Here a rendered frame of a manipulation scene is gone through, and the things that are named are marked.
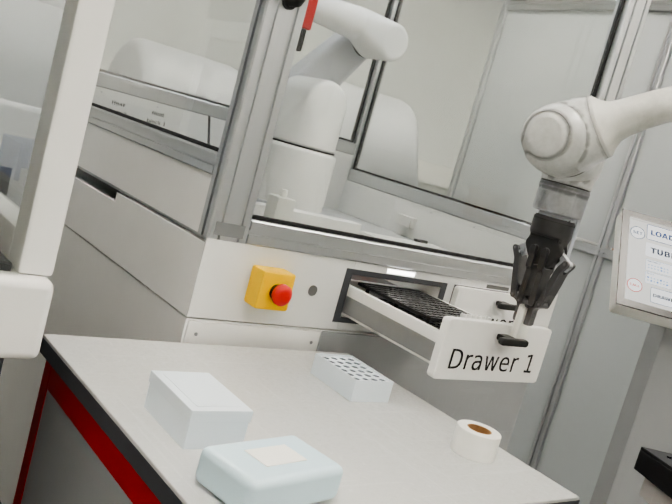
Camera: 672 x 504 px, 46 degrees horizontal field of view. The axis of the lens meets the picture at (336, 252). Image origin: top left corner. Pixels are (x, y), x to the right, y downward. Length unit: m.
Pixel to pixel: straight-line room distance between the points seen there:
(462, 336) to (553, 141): 0.38
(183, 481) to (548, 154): 0.71
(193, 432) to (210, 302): 0.48
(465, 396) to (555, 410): 1.58
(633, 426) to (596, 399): 1.05
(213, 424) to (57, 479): 0.32
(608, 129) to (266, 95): 0.56
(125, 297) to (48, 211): 0.65
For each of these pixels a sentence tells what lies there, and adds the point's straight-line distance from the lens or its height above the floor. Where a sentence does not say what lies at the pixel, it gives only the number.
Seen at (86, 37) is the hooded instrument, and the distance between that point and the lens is 1.02.
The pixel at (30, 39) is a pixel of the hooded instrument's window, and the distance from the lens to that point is 1.00.
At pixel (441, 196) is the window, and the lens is 1.72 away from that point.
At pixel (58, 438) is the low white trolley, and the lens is 1.26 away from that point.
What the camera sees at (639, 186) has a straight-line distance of 3.40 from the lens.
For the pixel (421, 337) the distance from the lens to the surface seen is 1.44.
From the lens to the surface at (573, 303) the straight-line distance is 3.50.
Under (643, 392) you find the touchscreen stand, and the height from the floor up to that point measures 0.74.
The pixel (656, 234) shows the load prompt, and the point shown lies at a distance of 2.32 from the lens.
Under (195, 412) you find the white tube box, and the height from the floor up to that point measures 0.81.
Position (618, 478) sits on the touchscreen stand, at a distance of 2.40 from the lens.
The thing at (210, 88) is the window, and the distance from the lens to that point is 1.52.
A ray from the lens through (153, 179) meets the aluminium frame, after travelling 1.62.
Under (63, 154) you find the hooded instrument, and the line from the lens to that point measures 1.03.
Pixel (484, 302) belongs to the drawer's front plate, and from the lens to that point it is 1.86.
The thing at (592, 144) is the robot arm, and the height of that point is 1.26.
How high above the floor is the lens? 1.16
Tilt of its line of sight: 8 degrees down
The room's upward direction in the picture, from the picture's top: 16 degrees clockwise
